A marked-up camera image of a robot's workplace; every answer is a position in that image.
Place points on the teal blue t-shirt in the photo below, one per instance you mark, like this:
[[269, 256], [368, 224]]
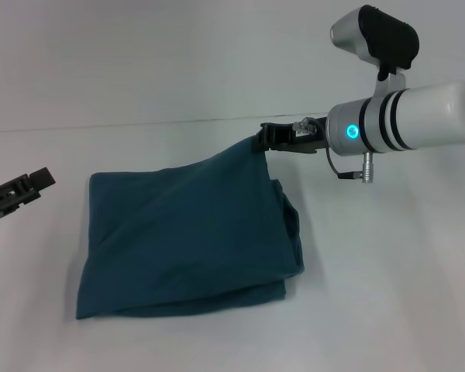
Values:
[[186, 240]]

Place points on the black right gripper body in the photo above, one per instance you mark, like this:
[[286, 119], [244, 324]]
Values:
[[302, 135]]

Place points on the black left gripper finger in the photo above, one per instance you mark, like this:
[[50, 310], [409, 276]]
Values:
[[23, 186]]

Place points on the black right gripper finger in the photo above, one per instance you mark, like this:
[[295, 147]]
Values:
[[265, 137]]

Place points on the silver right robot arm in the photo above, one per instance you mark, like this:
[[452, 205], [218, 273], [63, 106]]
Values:
[[403, 108]]

